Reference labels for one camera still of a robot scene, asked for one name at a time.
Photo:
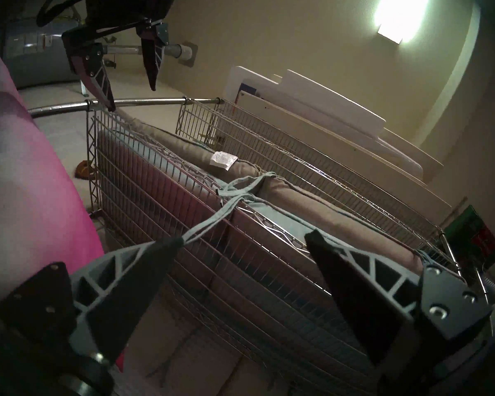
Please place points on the grey water heater tank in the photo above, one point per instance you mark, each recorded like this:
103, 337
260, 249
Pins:
37, 57

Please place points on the white flat board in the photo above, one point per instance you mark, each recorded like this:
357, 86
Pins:
313, 98

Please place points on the wooden anchor wall decor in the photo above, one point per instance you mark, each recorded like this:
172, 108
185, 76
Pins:
84, 171

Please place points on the green cardboard box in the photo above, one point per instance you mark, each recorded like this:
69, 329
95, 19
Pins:
474, 234

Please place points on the pink splatter print cushion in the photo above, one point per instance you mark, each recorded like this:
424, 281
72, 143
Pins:
29, 193

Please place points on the ceiling light fixture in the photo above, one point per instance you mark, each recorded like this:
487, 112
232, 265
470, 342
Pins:
402, 11

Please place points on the light blue bench cushion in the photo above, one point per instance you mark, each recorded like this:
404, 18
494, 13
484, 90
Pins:
161, 180

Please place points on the beige bench cushion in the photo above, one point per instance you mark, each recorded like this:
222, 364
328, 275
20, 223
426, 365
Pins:
181, 145

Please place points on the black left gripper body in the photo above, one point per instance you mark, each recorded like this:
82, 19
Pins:
128, 5

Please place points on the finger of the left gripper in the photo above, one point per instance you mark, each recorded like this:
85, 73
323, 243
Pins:
154, 48
88, 61

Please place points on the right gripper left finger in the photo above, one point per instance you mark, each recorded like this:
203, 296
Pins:
115, 292

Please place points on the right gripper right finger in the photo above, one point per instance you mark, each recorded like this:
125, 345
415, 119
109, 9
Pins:
375, 308

